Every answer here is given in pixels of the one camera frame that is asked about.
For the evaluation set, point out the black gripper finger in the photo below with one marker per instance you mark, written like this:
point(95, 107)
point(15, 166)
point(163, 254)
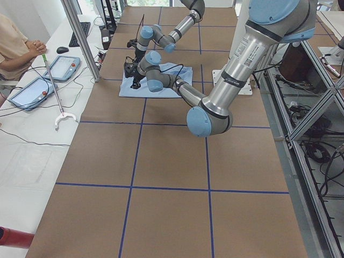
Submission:
point(135, 85)

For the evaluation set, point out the light blue t-shirt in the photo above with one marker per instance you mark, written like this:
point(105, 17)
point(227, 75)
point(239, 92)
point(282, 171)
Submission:
point(185, 73)

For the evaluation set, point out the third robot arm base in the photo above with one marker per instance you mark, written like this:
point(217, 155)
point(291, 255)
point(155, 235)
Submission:
point(332, 55)

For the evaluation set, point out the black box with white label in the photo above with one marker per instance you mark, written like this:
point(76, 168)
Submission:
point(106, 38)

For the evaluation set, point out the upper blue teach pendant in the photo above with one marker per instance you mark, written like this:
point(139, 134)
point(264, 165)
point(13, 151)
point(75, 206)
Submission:
point(63, 67)

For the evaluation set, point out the blue teach pendant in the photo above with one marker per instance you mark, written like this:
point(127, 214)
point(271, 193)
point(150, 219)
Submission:
point(32, 95)
point(63, 67)

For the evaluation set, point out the black computer mouse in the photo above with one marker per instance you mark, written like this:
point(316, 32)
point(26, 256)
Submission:
point(61, 50)

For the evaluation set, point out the reacher grabber stick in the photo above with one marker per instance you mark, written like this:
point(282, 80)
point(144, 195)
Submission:
point(63, 115)

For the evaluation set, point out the lower blue teach pendant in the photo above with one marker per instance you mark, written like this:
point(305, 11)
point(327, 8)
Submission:
point(32, 95)

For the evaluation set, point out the seated person in beige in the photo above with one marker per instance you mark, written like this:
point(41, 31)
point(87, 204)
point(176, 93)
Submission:
point(17, 51)

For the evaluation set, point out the red fire extinguisher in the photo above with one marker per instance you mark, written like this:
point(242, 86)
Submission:
point(15, 238)

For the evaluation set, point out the aluminium frame cabinet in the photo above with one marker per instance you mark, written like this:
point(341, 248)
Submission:
point(312, 133)

